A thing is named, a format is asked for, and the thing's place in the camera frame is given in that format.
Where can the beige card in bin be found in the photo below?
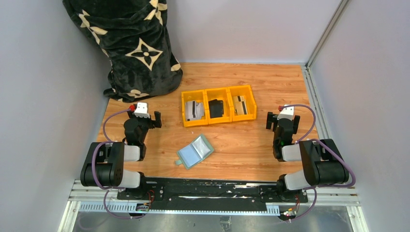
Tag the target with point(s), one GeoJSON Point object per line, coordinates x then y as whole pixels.
{"type": "Point", "coordinates": [240, 105]}

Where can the black floral blanket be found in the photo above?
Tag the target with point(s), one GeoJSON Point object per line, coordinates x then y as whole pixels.
{"type": "Point", "coordinates": [133, 35]}

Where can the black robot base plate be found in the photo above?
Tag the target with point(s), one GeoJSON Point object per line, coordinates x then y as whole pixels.
{"type": "Point", "coordinates": [207, 195]}

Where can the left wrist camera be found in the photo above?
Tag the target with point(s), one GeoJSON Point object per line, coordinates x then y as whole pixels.
{"type": "Point", "coordinates": [140, 106]}

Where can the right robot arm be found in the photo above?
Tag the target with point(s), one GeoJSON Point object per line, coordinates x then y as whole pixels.
{"type": "Point", "coordinates": [321, 160]}

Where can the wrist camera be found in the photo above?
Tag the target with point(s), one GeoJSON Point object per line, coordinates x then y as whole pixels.
{"type": "Point", "coordinates": [286, 112]}
{"type": "Point", "coordinates": [140, 106]}

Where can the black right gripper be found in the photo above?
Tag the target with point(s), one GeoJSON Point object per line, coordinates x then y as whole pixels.
{"type": "Point", "coordinates": [272, 121]}

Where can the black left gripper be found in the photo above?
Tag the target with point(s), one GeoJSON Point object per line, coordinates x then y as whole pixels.
{"type": "Point", "coordinates": [152, 120]}

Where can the yellow bin with black card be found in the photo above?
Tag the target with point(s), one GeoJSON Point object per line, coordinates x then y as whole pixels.
{"type": "Point", "coordinates": [224, 95]}

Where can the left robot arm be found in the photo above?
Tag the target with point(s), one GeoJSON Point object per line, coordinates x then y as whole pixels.
{"type": "Point", "coordinates": [104, 163]}

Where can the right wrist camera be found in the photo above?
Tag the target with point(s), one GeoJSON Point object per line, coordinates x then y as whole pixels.
{"type": "Point", "coordinates": [286, 112]}

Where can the black card in bin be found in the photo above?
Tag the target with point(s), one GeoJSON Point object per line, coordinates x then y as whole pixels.
{"type": "Point", "coordinates": [216, 108]}

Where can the white cards in bin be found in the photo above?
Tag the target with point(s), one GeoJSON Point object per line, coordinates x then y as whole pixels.
{"type": "Point", "coordinates": [194, 110]}

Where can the yellow bin with white cards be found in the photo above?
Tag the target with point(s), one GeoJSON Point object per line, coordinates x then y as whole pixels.
{"type": "Point", "coordinates": [196, 95]}

